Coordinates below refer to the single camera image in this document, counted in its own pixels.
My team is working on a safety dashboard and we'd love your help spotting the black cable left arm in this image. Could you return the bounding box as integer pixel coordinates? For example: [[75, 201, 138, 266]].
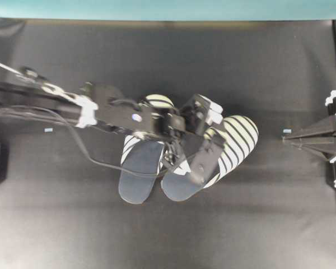
[[0, 105, 163, 179]]

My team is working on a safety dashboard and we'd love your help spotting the striped slipper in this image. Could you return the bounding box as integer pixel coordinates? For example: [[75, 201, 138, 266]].
[[118, 94, 175, 204], [161, 115, 259, 202]]

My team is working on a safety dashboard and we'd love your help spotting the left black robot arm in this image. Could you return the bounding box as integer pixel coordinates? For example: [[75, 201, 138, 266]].
[[0, 67, 225, 184]]

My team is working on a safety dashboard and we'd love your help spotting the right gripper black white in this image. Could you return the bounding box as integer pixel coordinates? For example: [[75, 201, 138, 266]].
[[283, 90, 336, 188]]

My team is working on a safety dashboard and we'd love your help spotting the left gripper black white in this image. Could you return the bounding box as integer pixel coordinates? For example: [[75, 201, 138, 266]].
[[134, 94, 225, 184]]

